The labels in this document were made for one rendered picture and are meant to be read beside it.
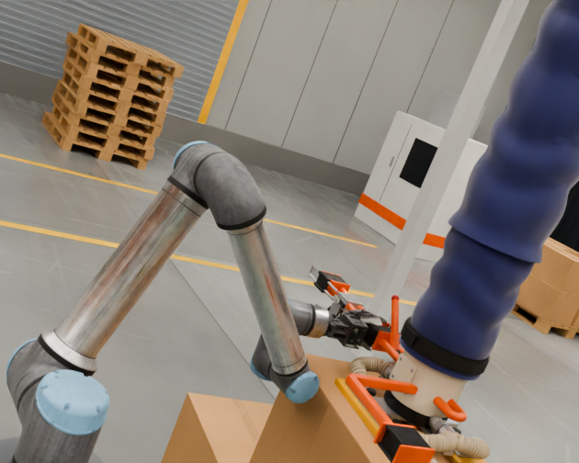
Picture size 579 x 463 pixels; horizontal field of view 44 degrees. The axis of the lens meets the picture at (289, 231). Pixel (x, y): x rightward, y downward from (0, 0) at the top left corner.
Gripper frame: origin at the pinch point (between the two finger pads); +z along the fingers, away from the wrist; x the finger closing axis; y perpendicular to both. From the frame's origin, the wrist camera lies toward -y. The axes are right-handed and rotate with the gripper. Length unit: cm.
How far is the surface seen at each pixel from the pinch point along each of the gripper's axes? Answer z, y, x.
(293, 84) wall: 356, -950, 28
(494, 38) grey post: 177, -247, 124
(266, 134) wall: 343, -948, -65
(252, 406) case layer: 7, -62, -65
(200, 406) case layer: -16, -57, -65
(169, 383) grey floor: 15, -169, -120
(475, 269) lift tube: -7.3, 34.5, 33.5
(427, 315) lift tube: -10.7, 29.8, 18.3
